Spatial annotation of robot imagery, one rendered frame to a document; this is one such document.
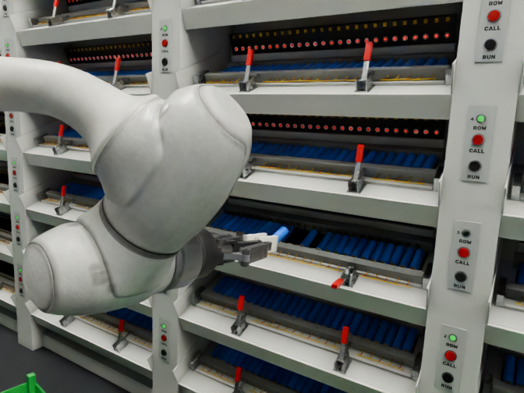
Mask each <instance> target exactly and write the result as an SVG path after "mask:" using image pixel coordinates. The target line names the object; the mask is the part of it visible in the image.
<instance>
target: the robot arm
mask: <svg viewBox="0 0 524 393"><path fill-rule="evenodd" d="M0 112H32V113H38V114H44V115H50V116H52V117H55V118H57V119H59V120H61V121H63V122H64V123H66V124H68V125H69V126H71V127H72V128H74V129H75V131H77V132H78V134H80V135H81V136H82V138H83V139H84V140H85V142H86V143H87V146H88V147H89V150H90V169H91V170H92V171H93V172H94V173H95V174H96V175H97V177H98V178H99V180H100V181H101V185H102V187H103V190H104V194H105V195H104V197H103V198H102V199H101V200H100V201H99V202H98V203H97V204H96V205H95V206H93V207H92V208H91V209H90V210H88V211H87V212H86V213H84V214H82V215H80V216H79V217H78V218H77V219H76V221H74V222H70V223H65V224H62V225H59V226H57V227H55V228H52V229H50V230H48V231H46V232H45V233H43V234H41V235H39V236H38V237H37V238H35V239H33V240H31V241H30V242H29V244H28V245H27V247H26V249H25V252H24V255H23V273H22V276H23V285H24V288H25V290H26V293H27V295H28V296H29V298H30V300H31V301H32V302H33V303H34V305H35V306H36V307H37V308H38V309H39V310H40V311H42V312H43V313H49V314H54V315H62V316H81V315H92V314H97V313H106V312H110V311H113V310H119V309H122V308H125V307H128V306H132V305H135V304H137V303H141V302H143V301H145V300H146V299H148V298H150V297H151V296H152V295H154V294H157V293H163V292H167V291H168V290H173V289H178V288H182V287H185V286H187V285H190V284H191V283H192V282H193V281H195V279H198V278H203V277H206V276H208V275H209V274H210V273H211V272H212V271H213V270H214V269H215V268H216V266H219V265H223V264H227V263H230V262H234V261H235V260H237V261H238V264H240V266H242V267H248V266H249V264H251V263H253V262H256V261H258V260H262V259H264V258H267V253H272V252H276V251H277V246H278V235H269V236H267V233H257V234H250V235H244V236H243V232H237V233H236V235H235V236H232V235H231V234H218V235H212V234H211V233H210V232H209V231H208V230H206V229H205V228H204V227H205V226H206V225H207V224H208V222H209V221H210V220H211V219H212V218H213V217H214V216H215V215H216V214H217V212H218V211H219V210H220V208H221V207H222V205H223V204H224V203H225V201H226V200H227V199H228V197H229V196H230V194H231V192H232V191H233V189H234V187H235V185H236V183H237V182H238V180H239V177H240V176H241V174H242V173H243V170H244V168H245V166H246V163H247V161H248V159H249V156H250V151H251V148H252V126H251V124H250V121H249V119H248V117H247V115H246V113H245V112H244V111H243V109H242V108H241V107H240V106H239V104H238V103H237V102H236V101H235V100H234V99H233V98H232V97H231V96H230V95H229V94H227V93H226V92H225V91H223V90H222V89H220V88H218V87H214V86H207V85H203V84H196V85H192V86H188V87H183V88H180V89H178V90H176V91H174V92H173V93H172V94H171V95H170V96H169V97H168V99H167V100H163V99H161V98H160V97H159V96H157V95H156V94H151V95H147V96H133V95H130V94H126V93H124V92H122V91H121V90H119V89H117V88H115V87H113V86H112V85H110V84H108V83H106V82H105V81H103V80H100V79H98V78H97V77H95V76H92V75H90V74H89V73H86V72H84V71H82V70H79V69H76V68H74V67H71V66H68V65H63V64H60V63H57V62H49V61H45V60H39V59H32V58H13V57H2V56H0Z"/></svg>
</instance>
